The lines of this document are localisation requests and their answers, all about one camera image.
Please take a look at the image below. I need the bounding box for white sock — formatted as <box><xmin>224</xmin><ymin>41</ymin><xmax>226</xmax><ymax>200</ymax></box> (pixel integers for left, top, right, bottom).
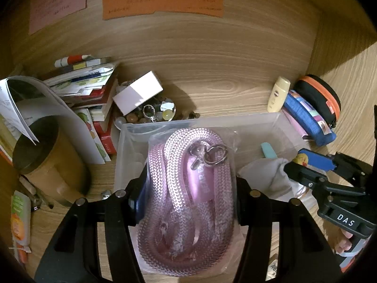
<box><xmin>238</xmin><ymin>158</ymin><xmax>295</xmax><ymax>201</ymax></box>

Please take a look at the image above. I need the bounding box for light blue eraser bar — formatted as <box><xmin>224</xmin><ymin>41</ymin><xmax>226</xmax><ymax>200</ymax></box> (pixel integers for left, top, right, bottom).
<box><xmin>261</xmin><ymin>142</ymin><xmax>278</xmax><ymax>159</ymax></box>

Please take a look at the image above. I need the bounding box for pink rope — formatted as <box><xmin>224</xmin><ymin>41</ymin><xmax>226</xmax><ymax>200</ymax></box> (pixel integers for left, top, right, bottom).
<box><xmin>137</xmin><ymin>128</ymin><xmax>240</xmax><ymax>277</ymax></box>

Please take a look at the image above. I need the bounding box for white round cotton pad jar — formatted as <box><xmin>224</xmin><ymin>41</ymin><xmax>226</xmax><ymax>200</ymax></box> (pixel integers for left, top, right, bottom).
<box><xmin>291</xmin><ymin>182</ymin><xmax>313</xmax><ymax>203</ymax></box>

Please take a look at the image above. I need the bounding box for person's right hand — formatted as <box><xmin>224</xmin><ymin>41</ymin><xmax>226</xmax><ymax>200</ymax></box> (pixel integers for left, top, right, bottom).
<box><xmin>333</xmin><ymin>229</ymin><xmax>353</xmax><ymax>254</ymax></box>

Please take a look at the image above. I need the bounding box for blue pencil pouch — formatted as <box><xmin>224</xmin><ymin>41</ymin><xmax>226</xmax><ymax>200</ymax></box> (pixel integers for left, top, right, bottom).
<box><xmin>283</xmin><ymin>90</ymin><xmax>336</xmax><ymax>146</ymax></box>

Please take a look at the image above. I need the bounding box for clear plastic storage bin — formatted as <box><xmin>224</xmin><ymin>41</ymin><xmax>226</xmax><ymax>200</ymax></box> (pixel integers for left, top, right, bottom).
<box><xmin>114</xmin><ymin>113</ymin><xmax>309</xmax><ymax>190</ymax></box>

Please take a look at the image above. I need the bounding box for orange green tube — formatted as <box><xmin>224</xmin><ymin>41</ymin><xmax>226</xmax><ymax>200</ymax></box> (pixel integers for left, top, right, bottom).
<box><xmin>10</xmin><ymin>190</ymin><xmax>31</xmax><ymax>265</ymax></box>

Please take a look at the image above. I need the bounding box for black orange round case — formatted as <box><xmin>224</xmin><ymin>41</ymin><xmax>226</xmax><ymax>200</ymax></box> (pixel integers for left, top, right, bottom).
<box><xmin>293</xmin><ymin>74</ymin><xmax>341</xmax><ymax>129</ymax></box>

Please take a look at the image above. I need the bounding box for cream lotion bottle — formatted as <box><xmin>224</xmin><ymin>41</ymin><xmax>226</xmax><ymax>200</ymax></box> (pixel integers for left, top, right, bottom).
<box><xmin>267</xmin><ymin>76</ymin><xmax>291</xmax><ymax>112</ymax></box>

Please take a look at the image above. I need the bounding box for brown mug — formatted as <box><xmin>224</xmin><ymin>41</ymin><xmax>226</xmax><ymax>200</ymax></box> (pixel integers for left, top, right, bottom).
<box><xmin>12</xmin><ymin>116</ymin><xmax>91</xmax><ymax>206</ymax></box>

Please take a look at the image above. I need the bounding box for open white paper booklet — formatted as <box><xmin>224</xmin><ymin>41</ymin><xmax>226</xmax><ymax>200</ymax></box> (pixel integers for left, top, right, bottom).
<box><xmin>1</xmin><ymin>75</ymin><xmax>105</xmax><ymax>164</ymax></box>

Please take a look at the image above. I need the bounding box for bowl of trinkets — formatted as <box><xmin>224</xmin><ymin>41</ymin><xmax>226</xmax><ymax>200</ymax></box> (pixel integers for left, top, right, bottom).
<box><xmin>123</xmin><ymin>92</ymin><xmax>201</xmax><ymax>124</ymax></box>

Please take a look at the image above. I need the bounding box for stack of books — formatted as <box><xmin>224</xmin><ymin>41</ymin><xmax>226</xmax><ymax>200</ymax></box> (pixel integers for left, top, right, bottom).
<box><xmin>41</xmin><ymin>55</ymin><xmax>120</xmax><ymax>163</ymax></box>

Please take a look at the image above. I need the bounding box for small white box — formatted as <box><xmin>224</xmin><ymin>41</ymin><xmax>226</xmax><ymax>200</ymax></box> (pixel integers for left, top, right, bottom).
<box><xmin>113</xmin><ymin>71</ymin><xmax>163</xmax><ymax>115</ymax></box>

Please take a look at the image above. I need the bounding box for white orange glue stick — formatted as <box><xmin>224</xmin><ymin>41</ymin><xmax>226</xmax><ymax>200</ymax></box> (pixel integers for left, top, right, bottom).
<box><xmin>54</xmin><ymin>55</ymin><xmax>92</xmax><ymax>68</ymax></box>

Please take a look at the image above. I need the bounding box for pink sticky note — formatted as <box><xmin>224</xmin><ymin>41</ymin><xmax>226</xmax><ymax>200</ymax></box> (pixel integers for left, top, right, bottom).
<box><xmin>29</xmin><ymin>0</ymin><xmax>86</xmax><ymax>35</ymax></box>

